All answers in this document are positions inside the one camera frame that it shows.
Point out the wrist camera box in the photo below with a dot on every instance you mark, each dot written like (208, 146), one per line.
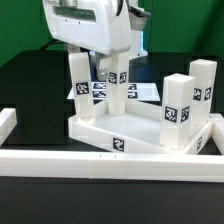
(138, 18)

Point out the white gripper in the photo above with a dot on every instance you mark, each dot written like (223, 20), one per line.
(98, 25)

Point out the white left fence block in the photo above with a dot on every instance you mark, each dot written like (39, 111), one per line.
(8, 121)

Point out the white desk top tray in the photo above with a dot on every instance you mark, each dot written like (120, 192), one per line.
(138, 130)

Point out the white fence block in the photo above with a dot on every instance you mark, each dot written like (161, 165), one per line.
(8, 121)
(218, 131)

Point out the white marker base plate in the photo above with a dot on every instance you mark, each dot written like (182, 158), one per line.
(135, 91)

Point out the white front fence bar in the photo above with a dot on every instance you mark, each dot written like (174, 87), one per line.
(99, 165)

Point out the white right fence block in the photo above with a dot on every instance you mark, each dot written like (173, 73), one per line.
(218, 131)

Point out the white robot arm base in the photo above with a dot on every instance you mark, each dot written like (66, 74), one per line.
(136, 49)

